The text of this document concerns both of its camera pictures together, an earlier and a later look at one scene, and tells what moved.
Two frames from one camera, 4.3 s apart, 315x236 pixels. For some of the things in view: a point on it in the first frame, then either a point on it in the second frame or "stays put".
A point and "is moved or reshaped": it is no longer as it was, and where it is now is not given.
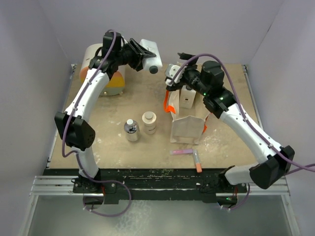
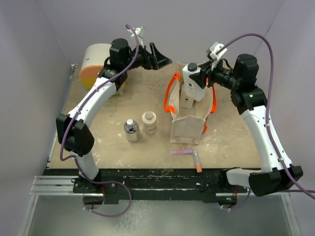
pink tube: [181, 151] stays put
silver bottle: [131, 130] stays put
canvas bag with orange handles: [187, 124] stays put
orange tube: [196, 159] stays put
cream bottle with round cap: [149, 119] stays put
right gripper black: [185, 56] -> [201, 77]
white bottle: [152, 63] is moved or reshaped
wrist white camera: [171, 71] -> [211, 52]
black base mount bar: [173, 184] stays put
